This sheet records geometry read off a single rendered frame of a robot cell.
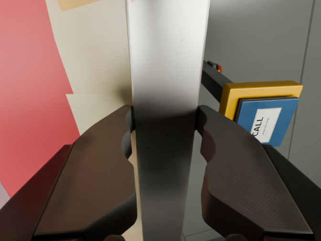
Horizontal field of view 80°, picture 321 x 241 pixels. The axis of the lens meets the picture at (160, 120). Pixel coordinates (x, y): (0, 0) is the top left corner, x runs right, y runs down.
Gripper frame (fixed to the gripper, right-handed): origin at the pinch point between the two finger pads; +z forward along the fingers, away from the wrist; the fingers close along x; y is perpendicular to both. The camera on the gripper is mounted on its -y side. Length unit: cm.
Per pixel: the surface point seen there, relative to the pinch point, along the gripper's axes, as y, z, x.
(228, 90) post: 6.3, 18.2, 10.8
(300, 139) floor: 100, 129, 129
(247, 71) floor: 35, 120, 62
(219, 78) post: 10.3, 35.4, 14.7
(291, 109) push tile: 9.2, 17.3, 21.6
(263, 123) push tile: 11.5, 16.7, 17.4
